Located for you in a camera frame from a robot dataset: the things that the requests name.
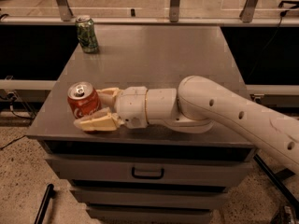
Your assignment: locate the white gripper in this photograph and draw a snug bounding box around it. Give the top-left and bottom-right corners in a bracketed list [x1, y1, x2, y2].
[74, 87, 148, 132]

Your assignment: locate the red coke can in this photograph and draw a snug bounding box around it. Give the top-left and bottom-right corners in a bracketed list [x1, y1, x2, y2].
[67, 81, 101, 119]

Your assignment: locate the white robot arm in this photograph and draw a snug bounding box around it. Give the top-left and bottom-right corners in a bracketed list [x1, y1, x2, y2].
[74, 76, 299, 174]

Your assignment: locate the green soda can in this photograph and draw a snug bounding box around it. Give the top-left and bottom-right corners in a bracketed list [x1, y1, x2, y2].
[76, 15, 99, 53]

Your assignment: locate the grey drawer cabinet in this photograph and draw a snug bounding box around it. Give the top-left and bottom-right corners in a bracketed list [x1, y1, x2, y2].
[28, 25, 256, 224]

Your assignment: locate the grey metal railing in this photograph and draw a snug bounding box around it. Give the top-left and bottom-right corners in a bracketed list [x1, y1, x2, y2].
[0, 0, 299, 27]

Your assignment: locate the black floor bar left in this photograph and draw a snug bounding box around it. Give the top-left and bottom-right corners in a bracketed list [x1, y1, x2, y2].
[34, 184, 55, 224]

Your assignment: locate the black floor stand right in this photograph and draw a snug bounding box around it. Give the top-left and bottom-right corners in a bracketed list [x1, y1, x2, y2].
[254, 154, 299, 218]

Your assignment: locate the black drawer handle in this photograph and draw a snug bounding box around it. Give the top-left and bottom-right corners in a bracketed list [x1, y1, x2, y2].
[131, 167, 164, 180]

